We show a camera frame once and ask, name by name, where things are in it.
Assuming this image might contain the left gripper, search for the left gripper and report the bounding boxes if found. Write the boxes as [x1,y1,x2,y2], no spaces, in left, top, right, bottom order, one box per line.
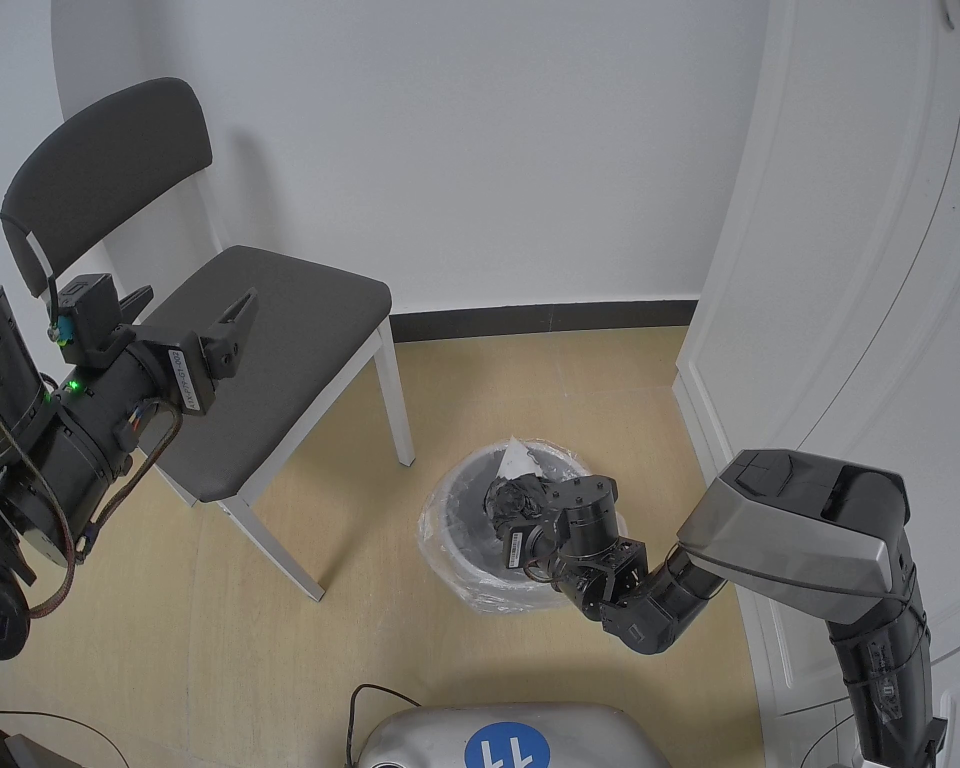
[45,287,261,519]

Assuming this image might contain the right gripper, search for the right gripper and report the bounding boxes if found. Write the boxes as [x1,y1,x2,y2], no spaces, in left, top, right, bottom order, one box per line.
[502,522,573,580]

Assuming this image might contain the black plastic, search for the black plastic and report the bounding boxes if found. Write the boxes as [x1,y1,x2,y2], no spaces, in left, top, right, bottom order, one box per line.
[483,433,552,537]

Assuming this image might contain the clear plastic bag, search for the clear plastic bag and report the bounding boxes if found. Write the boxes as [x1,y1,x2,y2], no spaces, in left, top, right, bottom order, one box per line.
[416,441,601,616]

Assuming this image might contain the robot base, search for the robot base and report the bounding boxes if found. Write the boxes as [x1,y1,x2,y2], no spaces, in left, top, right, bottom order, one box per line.
[360,701,672,768]

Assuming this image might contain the white trash bin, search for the white trash bin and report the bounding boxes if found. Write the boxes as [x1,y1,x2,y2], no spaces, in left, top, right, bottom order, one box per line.
[420,442,594,616]

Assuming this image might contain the grey chair white legs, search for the grey chair white legs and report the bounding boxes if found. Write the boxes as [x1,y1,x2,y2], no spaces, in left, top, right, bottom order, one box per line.
[0,77,415,603]

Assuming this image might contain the white door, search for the white door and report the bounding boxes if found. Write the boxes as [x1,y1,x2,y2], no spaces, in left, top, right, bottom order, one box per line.
[675,0,960,768]

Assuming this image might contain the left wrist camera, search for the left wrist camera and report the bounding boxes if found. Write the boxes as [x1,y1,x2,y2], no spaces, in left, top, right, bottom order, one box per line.
[46,273,129,369]

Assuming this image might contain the black cable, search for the black cable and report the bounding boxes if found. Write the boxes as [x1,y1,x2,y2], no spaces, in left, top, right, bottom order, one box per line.
[0,213,61,335]
[345,684,425,762]
[0,708,130,768]

